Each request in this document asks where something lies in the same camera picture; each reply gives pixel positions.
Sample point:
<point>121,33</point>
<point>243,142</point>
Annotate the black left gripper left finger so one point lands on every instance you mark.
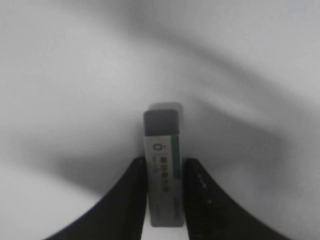
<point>119,215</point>

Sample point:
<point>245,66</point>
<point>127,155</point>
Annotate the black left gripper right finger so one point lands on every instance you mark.
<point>211,214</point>

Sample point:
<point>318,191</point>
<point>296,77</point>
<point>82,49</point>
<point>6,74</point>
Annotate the grey eraser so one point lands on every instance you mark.
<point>161,124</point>

